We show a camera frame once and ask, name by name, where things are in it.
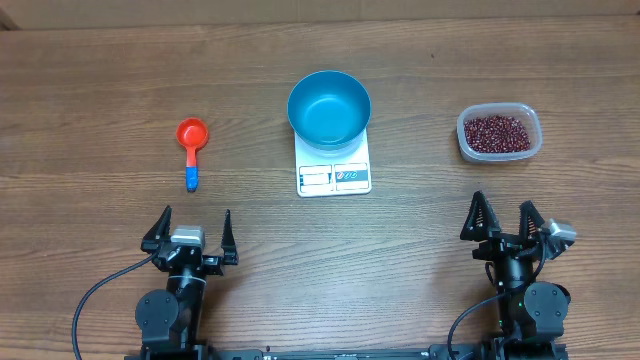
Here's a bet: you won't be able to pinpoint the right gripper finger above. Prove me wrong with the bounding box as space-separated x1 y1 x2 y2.
460 191 502 241
519 200 545 239

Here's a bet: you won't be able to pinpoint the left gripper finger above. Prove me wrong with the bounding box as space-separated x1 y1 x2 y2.
221 209 239 265
140 205 172 252

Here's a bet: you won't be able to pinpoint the red scoop with blue handle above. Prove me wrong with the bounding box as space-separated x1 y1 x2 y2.
176 117 209 193

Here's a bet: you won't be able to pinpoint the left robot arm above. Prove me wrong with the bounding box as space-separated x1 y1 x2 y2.
135 207 239 360

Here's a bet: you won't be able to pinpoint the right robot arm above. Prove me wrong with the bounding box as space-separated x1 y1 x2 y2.
446 191 577 359

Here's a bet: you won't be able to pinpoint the white digital kitchen scale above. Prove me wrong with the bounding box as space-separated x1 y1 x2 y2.
294 131 372 198

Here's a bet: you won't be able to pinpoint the blue metal bowl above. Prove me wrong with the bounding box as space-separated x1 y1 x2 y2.
286 70 373 150

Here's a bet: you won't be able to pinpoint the red adzuki beans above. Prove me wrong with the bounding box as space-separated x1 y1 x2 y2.
463 115 531 153

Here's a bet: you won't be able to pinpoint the clear plastic food container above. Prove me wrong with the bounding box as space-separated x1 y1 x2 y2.
456 102 543 163

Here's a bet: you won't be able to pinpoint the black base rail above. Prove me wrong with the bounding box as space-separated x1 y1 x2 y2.
124 344 569 360

